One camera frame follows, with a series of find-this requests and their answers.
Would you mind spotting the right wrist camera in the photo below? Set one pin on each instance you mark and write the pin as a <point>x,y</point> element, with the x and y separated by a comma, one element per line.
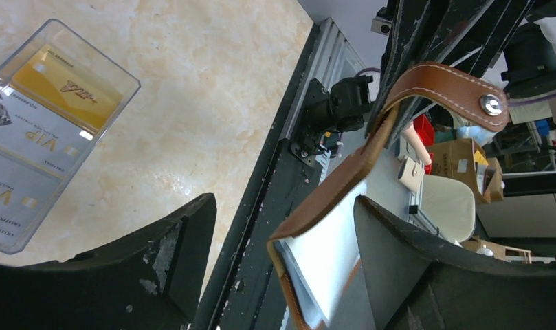
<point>382,22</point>

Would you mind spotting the clear plastic card box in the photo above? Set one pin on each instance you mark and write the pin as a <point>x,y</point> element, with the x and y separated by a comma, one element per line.
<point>59,35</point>

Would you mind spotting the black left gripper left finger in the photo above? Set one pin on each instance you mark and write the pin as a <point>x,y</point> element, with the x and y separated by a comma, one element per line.
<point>148,279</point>

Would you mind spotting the gold VIP card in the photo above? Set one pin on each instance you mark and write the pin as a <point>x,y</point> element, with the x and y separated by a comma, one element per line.
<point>61,84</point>

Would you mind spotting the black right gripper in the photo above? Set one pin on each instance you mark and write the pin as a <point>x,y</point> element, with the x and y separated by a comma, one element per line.
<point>532,50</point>

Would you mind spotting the brown leather card holder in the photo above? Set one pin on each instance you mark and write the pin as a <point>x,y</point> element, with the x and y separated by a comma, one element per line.
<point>314,250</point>

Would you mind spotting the silver vip card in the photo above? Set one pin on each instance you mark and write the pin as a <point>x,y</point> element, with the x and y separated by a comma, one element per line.
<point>37,135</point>
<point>24,192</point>

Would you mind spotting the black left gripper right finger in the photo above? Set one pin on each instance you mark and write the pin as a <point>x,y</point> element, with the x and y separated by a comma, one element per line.
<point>416,280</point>

